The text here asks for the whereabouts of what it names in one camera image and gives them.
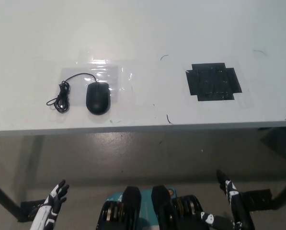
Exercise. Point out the black floor tape patch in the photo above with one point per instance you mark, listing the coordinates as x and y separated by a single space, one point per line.
29 208

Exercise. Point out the clear plastic sheet under mouse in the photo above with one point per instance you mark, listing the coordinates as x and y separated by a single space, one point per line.
114 79

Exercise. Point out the black tape patch on table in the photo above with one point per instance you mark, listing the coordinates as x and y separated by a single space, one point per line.
213 82

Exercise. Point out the black table leg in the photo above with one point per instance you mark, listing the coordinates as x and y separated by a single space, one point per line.
285 192
6 200

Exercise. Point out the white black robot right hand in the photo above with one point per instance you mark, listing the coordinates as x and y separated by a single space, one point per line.
238 206

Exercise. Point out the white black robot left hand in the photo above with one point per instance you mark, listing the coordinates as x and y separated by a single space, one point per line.
45 213

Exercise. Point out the black computer mouse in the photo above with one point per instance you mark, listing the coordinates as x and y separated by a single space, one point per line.
97 99

